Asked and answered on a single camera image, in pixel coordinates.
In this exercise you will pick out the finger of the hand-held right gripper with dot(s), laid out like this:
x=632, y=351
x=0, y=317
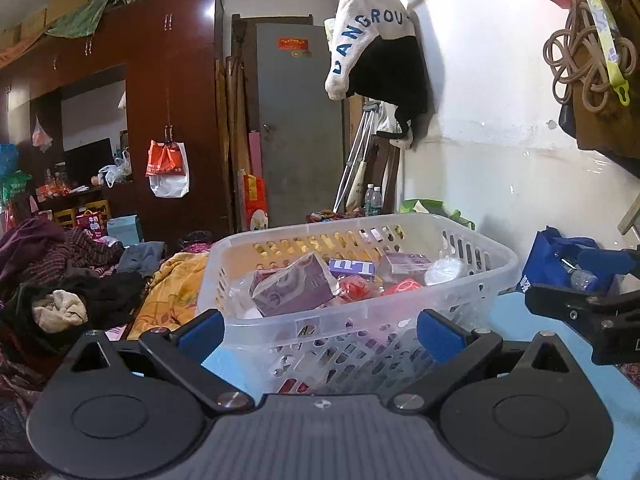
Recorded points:
x=600, y=260
x=555, y=305

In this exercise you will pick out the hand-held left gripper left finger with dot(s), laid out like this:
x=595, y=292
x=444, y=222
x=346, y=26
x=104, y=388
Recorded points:
x=200, y=332

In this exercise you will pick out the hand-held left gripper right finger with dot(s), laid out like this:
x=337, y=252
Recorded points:
x=440, y=332

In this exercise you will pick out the red and white soap packet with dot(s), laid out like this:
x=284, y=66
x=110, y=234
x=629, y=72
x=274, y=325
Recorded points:
x=402, y=287

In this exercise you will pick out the white roll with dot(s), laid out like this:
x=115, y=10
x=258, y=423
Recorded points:
x=445, y=271

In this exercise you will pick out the purple and white box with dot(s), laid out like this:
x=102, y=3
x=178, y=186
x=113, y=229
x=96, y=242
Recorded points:
x=295, y=287

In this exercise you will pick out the purple cube box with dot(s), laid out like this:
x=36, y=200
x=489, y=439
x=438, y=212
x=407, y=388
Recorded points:
x=352, y=268

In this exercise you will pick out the white plastic basket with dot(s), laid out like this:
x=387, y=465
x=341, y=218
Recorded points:
x=325, y=330

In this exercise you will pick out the blue tote bag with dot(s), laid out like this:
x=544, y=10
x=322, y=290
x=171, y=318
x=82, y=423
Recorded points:
x=542, y=260

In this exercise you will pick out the yellow cloth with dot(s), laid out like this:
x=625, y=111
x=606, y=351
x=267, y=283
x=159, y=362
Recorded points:
x=170, y=290

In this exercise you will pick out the teal box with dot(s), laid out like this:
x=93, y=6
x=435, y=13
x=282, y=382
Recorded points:
x=124, y=230

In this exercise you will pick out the green and white shopping bag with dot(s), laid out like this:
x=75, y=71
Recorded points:
x=420, y=206

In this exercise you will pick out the red gift bag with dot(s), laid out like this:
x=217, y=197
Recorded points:
x=256, y=205

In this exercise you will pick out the beige cloth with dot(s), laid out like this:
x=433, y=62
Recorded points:
x=60, y=310

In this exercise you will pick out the clear water bottle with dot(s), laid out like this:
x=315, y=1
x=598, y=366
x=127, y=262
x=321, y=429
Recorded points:
x=369, y=202
x=378, y=204

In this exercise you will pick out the brown hanging bag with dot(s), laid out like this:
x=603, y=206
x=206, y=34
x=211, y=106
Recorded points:
x=610, y=110

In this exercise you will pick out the red gift box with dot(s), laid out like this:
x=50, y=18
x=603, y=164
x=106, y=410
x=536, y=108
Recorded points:
x=90, y=221

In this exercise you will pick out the orange plastic bag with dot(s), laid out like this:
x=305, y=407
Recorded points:
x=167, y=160

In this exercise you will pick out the pile of dark clothes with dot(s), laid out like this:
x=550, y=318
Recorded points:
x=40, y=260

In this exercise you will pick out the yellow wooden stool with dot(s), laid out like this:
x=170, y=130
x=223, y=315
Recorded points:
x=65, y=215

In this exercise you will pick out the white plastic bag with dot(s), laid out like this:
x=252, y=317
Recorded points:
x=115, y=170

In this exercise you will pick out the metal crutches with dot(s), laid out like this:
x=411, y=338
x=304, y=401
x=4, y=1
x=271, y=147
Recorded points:
x=352, y=160

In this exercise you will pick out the black television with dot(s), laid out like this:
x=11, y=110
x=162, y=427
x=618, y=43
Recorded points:
x=89, y=160

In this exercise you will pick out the leaning wooden planks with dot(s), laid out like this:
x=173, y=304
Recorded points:
x=235, y=110

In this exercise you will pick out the green plastic bag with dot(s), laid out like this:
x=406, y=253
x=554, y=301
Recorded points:
x=15, y=185

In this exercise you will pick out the grey door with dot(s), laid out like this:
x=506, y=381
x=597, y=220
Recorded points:
x=300, y=110

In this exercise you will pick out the brown wooden wardrobe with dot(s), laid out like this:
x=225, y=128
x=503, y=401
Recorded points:
x=165, y=85

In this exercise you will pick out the small hanging plastic bag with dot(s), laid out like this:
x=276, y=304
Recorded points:
x=42, y=135

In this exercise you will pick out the blue plastic sack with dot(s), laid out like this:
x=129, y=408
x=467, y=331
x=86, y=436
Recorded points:
x=7, y=157

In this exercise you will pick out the red door sticker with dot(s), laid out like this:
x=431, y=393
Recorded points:
x=291, y=43

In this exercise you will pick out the white and black hanging jacket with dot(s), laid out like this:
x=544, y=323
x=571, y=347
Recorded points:
x=370, y=10

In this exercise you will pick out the green cloth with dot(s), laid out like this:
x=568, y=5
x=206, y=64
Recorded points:
x=80, y=17

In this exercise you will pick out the medium cardboard box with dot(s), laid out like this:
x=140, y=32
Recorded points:
x=31, y=25

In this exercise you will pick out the small cardboard box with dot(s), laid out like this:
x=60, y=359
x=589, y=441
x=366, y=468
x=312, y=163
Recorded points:
x=9, y=37

